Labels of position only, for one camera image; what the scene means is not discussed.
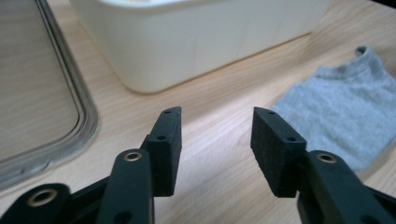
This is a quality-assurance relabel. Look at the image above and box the clear plastic box lid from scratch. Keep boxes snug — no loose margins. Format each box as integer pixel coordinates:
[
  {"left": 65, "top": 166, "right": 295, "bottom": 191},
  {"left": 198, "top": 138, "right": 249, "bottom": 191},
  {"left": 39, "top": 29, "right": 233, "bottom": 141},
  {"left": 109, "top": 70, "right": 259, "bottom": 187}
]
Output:
[{"left": 0, "top": 0, "right": 100, "bottom": 191}]

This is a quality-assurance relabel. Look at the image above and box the grey sock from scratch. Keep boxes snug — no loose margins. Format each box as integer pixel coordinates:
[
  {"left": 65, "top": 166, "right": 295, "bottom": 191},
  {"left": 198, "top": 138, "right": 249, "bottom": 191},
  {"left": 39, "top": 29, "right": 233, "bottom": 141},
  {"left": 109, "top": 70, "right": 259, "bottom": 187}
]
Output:
[{"left": 270, "top": 45, "right": 396, "bottom": 173}]

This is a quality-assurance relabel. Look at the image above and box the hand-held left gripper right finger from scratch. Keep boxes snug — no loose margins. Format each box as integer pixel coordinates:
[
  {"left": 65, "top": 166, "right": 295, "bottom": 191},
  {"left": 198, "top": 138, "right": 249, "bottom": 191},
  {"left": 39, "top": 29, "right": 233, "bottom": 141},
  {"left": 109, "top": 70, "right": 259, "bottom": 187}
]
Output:
[{"left": 249, "top": 106, "right": 396, "bottom": 224}]

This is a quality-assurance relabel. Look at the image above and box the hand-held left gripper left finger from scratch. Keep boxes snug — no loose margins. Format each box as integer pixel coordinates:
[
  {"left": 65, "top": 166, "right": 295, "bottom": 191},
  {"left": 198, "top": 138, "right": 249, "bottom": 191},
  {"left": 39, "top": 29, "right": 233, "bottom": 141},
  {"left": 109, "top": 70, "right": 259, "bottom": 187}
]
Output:
[{"left": 94, "top": 105, "right": 183, "bottom": 224}]

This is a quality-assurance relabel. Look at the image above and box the white divided storage box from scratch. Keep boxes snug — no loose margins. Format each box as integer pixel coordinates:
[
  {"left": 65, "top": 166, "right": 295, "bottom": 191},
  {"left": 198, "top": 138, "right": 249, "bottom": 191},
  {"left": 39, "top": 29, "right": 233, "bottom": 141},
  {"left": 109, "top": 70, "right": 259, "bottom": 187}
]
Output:
[{"left": 68, "top": 0, "right": 332, "bottom": 94}]

